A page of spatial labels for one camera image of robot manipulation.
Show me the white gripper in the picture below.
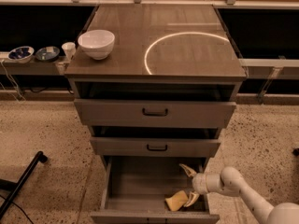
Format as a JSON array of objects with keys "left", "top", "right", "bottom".
[{"left": 179, "top": 163, "right": 209, "bottom": 207}]

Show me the yellow sponge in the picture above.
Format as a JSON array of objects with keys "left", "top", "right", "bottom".
[{"left": 165, "top": 190, "right": 189, "bottom": 211}]

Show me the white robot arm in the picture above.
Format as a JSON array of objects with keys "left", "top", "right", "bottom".
[{"left": 179, "top": 163, "right": 299, "bottom": 224}]

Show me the bottom drawer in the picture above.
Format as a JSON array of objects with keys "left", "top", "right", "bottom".
[{"left": 91, "top": 156, "right": 220, "bottom": 224}]

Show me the drawer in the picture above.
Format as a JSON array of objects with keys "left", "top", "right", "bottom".
[
  {"left": 91, "top": 156, "right": 220, "bottom": 224},
  {"left": 90, "top": 127, "right": 221, "bottom": 158},
  {"left": 75, "top": 82, "right": 235, "bottom": 129}
]

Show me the grey wooden drawer cabinet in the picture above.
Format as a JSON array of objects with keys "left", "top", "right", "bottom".
[{"left": 64, "top": 3, "right": 248, "bottom": 224}]

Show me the middle drawer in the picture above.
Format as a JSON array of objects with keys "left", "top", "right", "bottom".
[{"left": 90, "top": 127, "right": 221, "bottom": 158}]

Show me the top drawer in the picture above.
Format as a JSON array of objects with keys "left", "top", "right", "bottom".
[{"left": 75, "top": 82, "right": 235, "bottom": 129}]

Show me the black metal stand leg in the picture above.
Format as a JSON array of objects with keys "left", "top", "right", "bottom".
[{"left": 0, "top": 151, "right": 48, "bottom": 219}]

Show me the white ceramic bowl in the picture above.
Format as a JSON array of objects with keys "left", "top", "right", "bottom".
[{"left": 78, "top": 30, "right": 115, "bottom": 60}]

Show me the white paper cup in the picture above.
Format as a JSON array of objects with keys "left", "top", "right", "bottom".
[{"left": 62, "top": 42, "right": 76, "bottom": 60}]

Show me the dark blue shallow bowl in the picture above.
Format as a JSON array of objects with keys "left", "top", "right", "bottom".
[{"left": 36, "top": 46, "right": 60, "bottom": 62}]

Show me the blue patterned bowl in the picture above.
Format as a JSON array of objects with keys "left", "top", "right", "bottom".
[{"left": 8, "top": 46, "right": 35, "bottom": 63}]

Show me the low side shelf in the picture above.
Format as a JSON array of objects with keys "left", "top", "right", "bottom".
[{"left": 0, "top": 52, "right": 69, "bottom": 76}]

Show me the white cable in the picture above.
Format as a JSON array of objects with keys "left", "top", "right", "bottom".
[{"left": 0, "top": 59, "right": 26, "bottom": 103}]

